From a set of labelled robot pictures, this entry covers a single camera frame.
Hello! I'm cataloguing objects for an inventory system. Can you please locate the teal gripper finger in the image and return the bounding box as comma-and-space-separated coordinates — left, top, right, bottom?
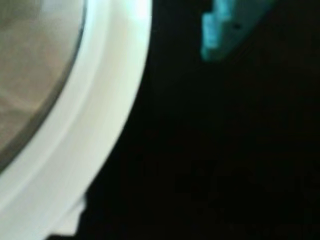
200, 0, 276, 61

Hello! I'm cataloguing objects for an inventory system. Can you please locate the white round shape sorter lid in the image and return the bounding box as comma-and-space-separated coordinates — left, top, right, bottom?
0, 0, 153, 240

